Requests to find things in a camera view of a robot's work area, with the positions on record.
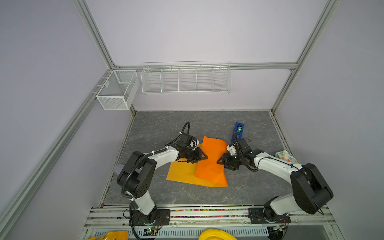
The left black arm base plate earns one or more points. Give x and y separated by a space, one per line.
158 217

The yellow plastic bag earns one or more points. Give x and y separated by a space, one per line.
121 235

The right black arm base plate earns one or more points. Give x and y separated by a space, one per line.
258 216

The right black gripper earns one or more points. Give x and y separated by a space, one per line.
225 160

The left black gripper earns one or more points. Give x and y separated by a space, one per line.
198 157

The colourful tissue box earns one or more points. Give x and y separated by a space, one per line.
286 156

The yellow hard hat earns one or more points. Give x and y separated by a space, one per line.
214 234

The blue tape dispenser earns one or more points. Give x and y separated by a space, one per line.
237 132

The white mesh square basket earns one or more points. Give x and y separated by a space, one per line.
119 90

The long white wire basket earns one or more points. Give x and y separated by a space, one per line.
186 77

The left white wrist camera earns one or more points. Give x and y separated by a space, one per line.
194 142

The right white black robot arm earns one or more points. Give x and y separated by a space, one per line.
310 190

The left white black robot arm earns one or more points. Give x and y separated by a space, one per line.
135 176

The grey cloth at left edge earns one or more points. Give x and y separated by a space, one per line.
119 168

